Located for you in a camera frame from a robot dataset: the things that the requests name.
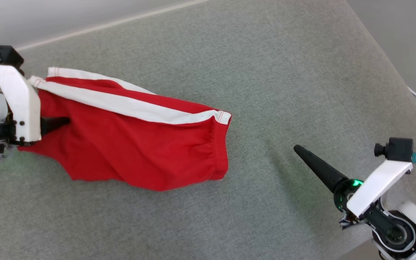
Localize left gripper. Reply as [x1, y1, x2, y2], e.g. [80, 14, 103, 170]
[0, 64, 71, 146]

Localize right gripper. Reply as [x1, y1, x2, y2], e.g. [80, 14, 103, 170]
[294, 144, 414, 229]

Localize red Bulls basketball shorts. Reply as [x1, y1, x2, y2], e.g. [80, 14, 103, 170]
[17, 67, 232, 192]

